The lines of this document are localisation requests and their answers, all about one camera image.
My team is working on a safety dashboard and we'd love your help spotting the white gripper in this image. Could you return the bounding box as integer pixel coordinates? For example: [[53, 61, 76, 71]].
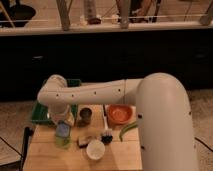
[[48, 105, 75, 126]]

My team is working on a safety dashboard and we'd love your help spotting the blue sponge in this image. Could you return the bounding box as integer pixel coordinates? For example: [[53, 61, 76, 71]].
[[56, 122, 70, 138]]

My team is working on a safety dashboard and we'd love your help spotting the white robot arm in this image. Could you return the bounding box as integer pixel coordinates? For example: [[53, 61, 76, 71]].
[[37, 73, 199, 171]]

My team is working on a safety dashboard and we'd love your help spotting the metal cup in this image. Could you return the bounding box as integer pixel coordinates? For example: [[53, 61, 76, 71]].
[[78, 108, 92, 126]]

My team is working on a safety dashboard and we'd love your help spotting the green plastic cup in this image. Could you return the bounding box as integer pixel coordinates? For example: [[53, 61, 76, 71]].
[[55, 136, 70, 149]]

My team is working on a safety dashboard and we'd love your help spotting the brown block sponge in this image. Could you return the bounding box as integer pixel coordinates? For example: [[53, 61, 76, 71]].
[[77, 135, 95, 148]]

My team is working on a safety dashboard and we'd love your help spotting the green plastic tray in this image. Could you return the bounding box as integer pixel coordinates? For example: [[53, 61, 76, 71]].
[[31, 79, 81, 125]]

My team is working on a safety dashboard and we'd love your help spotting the black clamp stand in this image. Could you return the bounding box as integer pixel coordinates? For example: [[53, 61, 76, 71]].
[[19, 127, 34, 171]]

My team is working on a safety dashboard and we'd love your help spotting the dish brush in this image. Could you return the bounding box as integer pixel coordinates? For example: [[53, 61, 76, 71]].
[[101, 106, 113, 144]]

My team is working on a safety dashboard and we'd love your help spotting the orange bowl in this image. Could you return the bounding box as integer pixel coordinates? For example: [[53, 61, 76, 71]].
[[107, 105, 133, 125]]

